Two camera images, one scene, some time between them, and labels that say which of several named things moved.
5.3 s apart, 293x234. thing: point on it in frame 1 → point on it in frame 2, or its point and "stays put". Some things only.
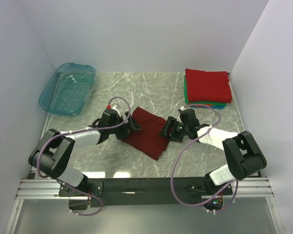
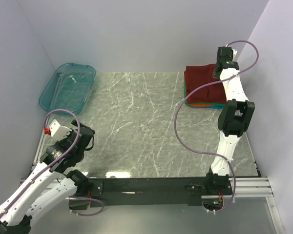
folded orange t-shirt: (207, 105) stays put
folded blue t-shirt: (205, 107) stays put
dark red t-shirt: (148, 140) → (197, 75)
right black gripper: (172, 122) → (215, 75)
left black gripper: (129, 127) → (68, 137)
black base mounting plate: (103, 192) stays put
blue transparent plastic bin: (67, 91) stays put
